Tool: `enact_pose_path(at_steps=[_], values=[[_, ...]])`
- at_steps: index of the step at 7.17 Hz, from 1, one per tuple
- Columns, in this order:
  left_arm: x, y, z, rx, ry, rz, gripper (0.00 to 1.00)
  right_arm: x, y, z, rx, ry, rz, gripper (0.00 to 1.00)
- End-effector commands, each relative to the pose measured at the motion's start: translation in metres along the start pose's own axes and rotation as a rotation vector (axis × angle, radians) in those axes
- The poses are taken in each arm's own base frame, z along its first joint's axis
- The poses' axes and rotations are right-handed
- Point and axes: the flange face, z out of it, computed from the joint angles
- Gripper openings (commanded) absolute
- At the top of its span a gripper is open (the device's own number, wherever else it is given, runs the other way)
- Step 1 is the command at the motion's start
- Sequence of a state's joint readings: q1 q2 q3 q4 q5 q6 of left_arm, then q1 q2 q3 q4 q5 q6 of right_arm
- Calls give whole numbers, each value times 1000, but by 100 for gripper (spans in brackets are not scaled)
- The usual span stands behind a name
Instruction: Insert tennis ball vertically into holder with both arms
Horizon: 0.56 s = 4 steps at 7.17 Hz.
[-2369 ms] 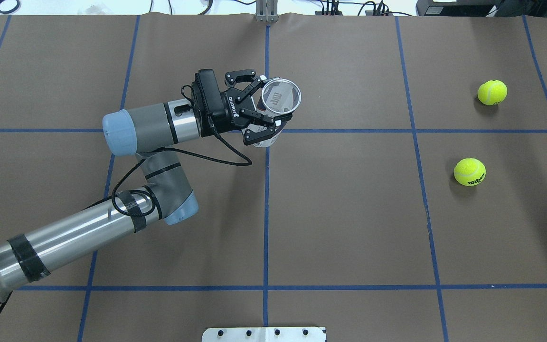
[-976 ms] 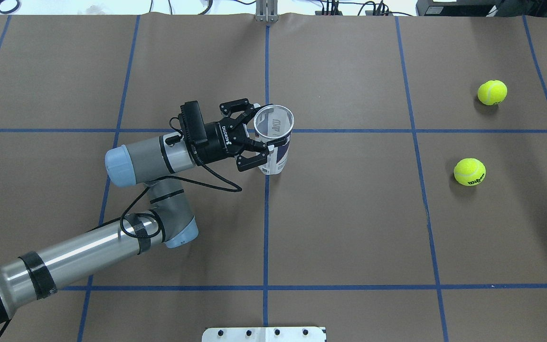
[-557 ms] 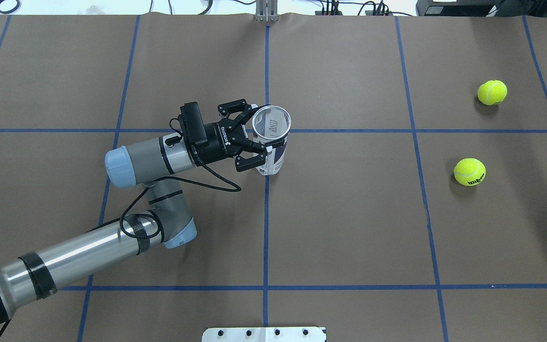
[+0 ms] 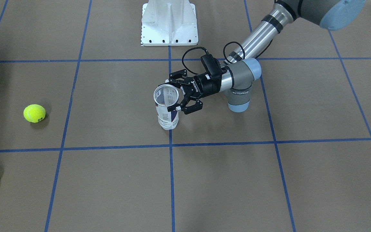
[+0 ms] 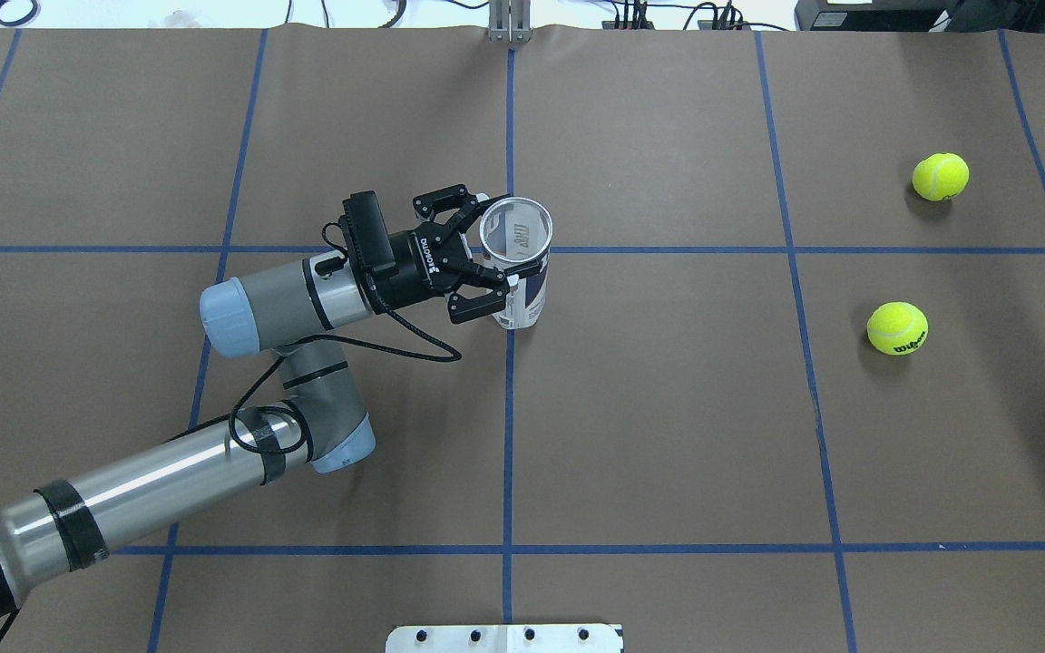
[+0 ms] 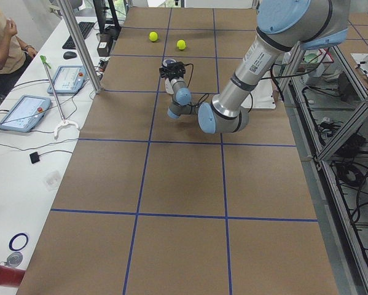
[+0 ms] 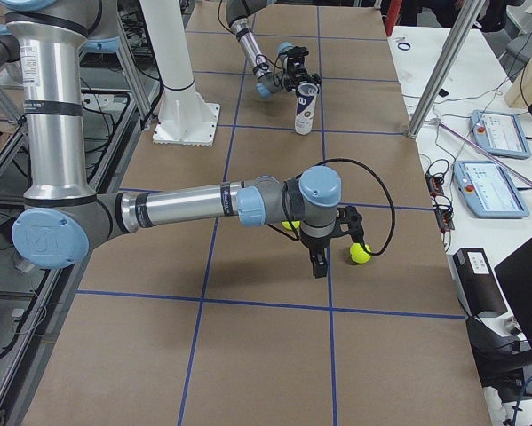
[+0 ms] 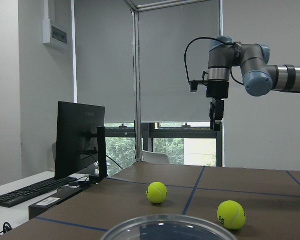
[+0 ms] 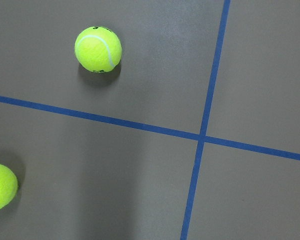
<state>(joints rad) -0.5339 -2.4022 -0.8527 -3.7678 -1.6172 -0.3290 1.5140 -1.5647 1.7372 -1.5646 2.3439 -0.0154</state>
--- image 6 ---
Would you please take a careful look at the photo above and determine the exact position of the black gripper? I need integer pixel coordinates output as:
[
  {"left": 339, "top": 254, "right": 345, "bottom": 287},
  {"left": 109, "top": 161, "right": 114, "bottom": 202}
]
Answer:
[{"left": 159, "top": 68, "right": 186, "bottom": 80}]

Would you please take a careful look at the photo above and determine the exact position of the yellow tennis ball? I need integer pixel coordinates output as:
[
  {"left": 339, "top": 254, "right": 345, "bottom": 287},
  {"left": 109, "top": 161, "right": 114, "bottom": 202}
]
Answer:
[
  {"left": 176, "top": 39, "right": 186, "bottom": 50},
  {"left": 148, "top": 31, "right": 159, "bottom": 42}
]

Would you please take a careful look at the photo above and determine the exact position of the white blue tennis ball can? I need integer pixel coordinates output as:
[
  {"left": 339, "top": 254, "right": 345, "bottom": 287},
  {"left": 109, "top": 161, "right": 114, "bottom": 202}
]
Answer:
[{"left": 162, "top": 58, "right": 176, "bottom": 66}]

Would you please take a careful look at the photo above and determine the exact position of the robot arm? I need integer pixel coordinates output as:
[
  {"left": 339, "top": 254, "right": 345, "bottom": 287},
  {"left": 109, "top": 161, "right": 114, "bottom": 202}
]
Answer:
[{"left": 159, "top": 0, "right": 350, "bottom": 133}]

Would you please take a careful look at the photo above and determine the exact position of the black box with label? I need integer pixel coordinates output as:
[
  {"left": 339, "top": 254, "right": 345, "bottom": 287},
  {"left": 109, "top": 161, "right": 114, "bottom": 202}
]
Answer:
[{"left": 97, "top": 34, "right": 113, "bottom": 57}]

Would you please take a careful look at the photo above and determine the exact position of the black monitor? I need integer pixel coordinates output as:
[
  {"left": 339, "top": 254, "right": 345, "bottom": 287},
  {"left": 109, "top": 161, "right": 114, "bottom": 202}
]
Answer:
[{"left": 93, "top": 0, "right": 121, "bottom": 38}]

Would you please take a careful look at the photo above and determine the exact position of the black keyboard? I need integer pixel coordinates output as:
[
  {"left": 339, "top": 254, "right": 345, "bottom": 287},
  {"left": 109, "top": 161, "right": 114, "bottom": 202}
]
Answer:
[{"left": 61, "top": 21, "right": 96, "bottom": 50}]

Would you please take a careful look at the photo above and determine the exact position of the far teach pendant tablet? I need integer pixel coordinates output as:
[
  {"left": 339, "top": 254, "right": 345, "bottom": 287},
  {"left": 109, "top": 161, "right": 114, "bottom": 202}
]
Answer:
[{"left": 53, "top": 66, "right": 87, "bottom": 95}]

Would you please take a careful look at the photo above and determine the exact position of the teach pendant tablet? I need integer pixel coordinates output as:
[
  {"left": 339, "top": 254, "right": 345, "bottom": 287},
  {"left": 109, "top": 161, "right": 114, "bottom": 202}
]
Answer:
[
  {"left": 0, "top": 95, "right": 51, "bottom": 133},
  {"left": 53, "top": 66, "right": 87, "bottom": 95}
]

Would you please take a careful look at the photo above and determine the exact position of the black computer mouse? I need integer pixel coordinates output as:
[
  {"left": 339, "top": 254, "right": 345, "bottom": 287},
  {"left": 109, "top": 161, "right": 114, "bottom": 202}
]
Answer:
[{"left": 63, "top": 51, "right": 77, "bottom": 60}]

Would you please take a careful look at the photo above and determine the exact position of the reacher grabber tool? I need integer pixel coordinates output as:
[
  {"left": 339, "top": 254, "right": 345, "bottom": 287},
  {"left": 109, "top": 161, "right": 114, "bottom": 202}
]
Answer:
[{"left": 40, "top": 55, "right": 80, "bottom": 139}]

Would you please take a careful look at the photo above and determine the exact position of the near teach pendant tablet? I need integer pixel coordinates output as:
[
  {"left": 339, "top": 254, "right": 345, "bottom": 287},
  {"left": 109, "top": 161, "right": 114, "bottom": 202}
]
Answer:
[{"left": 0, "top": 95, "right": 51, "bottom": 133}]

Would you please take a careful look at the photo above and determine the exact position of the small black square pad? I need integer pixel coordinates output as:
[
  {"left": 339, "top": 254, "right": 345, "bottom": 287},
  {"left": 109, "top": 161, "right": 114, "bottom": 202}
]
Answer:
[{"left": 29, "top": 152, "right": 40, "bottom": 164}]

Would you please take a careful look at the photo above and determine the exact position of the seated person beige shirt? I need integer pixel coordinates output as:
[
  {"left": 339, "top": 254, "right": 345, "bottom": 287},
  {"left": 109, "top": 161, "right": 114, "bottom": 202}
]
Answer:
[{"left": 0, "top": 11, "right": 37, "bottom": 96}]

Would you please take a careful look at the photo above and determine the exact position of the round metal disc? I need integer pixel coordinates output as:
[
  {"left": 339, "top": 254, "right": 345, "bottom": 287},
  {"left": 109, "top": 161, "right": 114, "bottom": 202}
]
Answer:
[{"left": 0, "top": 251, "right": 23, "bottom": 268}]

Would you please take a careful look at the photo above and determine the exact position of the red cylinder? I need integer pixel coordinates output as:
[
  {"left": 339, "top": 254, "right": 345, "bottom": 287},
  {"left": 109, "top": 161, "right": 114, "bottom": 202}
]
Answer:
[{"left": 0, "top": 265, "right": 26, "bottom": 288}]

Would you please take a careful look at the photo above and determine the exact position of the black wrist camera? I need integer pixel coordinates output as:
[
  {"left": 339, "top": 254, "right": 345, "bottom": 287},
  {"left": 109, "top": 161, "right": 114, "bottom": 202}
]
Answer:
[{"left": 161, "top": 61, "right": 185, "bottom": 71}]

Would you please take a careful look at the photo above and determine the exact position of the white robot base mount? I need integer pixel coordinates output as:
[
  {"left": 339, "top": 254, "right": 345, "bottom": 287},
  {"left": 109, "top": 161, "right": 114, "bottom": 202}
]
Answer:
[{"left": 247, "top": 84, "right": 276, "bottom": 109}]

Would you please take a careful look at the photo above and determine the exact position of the aluminium frame post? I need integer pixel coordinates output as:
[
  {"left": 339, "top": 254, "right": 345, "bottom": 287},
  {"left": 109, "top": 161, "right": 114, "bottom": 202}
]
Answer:
[{"left": 57, "top": 0, "right": 101, "bottom": 94}]

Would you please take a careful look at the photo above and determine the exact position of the blue tape ring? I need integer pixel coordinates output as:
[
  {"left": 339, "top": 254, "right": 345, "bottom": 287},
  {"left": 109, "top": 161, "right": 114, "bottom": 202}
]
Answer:
[{"left": 9, "top": 232, "right": 29, "bottom": 252}]

